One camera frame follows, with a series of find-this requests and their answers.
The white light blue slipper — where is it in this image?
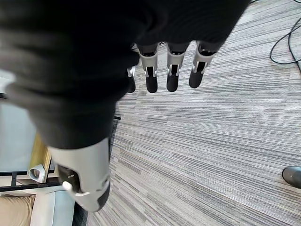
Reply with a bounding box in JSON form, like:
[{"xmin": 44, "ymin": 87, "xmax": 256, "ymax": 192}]
[{"xmin": 30, "ymin": 189, "xmax": 76, "ymax": 226}]

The yellow wooden board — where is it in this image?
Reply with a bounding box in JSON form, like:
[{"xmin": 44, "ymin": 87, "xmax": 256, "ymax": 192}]
[{"xmin": 29, "ymin": 133, "xmax": 52, "ymax": 170}]

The black floor cable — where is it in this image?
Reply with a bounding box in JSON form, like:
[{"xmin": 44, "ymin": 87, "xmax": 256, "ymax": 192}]
[{"xmin": 269, "ymin": 16, "xmax": 301, "ymax": 76}]

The robot dark foot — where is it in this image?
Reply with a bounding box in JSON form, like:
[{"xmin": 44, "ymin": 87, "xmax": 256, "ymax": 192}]
[{"xmin": 281, "ymin": 165, "xmax": 301, "ymax": 189}]

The beige slipper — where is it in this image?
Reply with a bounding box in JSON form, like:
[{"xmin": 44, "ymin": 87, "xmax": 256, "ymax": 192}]
[{"xmin": 0, "ymin": 194, "xmax": 37, "ymax": 226}]

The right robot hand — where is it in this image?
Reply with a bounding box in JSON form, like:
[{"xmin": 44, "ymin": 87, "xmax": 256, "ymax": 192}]
[{"xmin": 0, "ymin": 0, "xmax": 251, "ymax": 213}]

